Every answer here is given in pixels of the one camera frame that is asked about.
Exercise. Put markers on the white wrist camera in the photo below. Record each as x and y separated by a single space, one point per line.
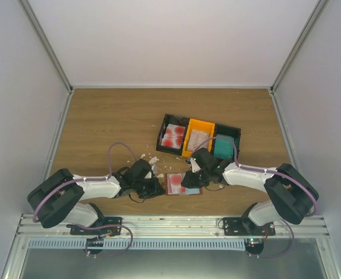
155 170
194 165

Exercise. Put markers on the red circle card stack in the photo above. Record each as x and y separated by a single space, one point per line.
173 136

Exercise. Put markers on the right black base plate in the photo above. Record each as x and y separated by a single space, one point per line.
253 236

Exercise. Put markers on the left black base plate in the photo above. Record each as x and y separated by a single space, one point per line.
98 231

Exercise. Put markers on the white patterned card stack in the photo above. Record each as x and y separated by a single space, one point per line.
196 137

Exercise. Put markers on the black bin with teal cards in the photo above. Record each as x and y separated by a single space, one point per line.
232 134

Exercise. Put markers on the grey slotted cable duct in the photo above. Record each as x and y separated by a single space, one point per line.
140 244

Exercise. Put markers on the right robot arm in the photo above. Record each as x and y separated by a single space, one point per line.
292 197

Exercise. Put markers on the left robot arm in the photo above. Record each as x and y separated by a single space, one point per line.
59 199

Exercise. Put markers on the aluminium rail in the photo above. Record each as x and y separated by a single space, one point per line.
192 227

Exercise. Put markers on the black bin with red cards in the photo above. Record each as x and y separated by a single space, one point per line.
176 120

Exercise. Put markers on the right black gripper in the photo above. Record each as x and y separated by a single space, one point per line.
188 178

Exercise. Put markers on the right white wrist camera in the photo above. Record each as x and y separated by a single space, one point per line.
194 165

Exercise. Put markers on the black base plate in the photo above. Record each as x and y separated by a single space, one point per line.
98 231
253 236

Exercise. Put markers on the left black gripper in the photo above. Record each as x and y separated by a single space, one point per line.
154 190

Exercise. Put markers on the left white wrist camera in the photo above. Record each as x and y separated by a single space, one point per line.
155 170

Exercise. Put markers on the orange bin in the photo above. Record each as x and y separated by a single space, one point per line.
195 124

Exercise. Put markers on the teal card stack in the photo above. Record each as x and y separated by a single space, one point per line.
223 149

